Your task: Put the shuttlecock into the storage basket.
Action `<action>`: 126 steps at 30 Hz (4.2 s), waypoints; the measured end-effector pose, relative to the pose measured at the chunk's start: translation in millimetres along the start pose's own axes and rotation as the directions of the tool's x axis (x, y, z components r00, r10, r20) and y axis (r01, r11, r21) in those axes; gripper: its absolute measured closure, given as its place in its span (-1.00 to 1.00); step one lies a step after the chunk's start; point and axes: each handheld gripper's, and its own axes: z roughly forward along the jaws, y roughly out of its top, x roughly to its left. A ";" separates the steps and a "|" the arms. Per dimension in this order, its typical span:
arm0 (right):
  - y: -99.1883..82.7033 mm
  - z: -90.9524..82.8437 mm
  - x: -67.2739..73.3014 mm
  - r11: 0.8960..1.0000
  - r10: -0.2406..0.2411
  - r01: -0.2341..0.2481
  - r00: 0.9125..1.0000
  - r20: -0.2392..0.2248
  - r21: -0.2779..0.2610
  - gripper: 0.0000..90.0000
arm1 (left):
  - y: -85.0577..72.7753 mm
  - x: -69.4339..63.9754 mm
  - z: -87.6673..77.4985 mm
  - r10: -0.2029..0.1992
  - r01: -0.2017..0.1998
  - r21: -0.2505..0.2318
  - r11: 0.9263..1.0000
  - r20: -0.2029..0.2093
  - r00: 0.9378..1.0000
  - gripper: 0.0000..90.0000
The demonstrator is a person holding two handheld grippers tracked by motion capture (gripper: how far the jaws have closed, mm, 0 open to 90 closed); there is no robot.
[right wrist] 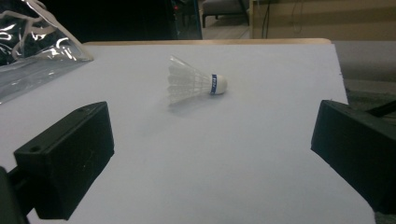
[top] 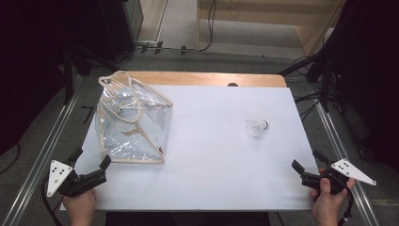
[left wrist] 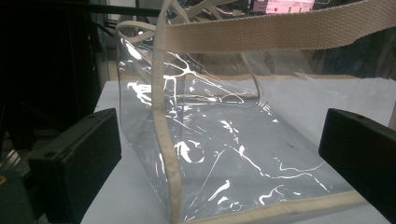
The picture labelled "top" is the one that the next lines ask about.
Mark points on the clear plastic tote bag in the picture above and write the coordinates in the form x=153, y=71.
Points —
x=131, y=125

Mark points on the white shuttlecock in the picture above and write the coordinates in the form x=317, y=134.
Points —
x=256, y=127

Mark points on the person's right hand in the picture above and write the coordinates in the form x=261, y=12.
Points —
x=326, y=207

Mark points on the metal floor rail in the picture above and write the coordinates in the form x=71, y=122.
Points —
x=40, y=163
x=337, y=147

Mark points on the black stand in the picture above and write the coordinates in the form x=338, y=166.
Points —
x=67, y=78
x=324, y=72

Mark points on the black cabinet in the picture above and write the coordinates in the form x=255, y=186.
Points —
x=120, y=28

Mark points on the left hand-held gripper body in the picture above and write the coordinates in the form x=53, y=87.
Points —
x=84, y=182

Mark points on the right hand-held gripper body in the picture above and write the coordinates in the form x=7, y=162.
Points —
x=340, y=175

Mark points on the person's left hand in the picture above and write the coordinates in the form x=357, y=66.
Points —
x=81, y=207

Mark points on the white table sheet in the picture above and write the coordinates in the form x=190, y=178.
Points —
x=219, y=172

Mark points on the person's dark clothing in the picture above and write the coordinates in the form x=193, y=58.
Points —
x=188, y=219

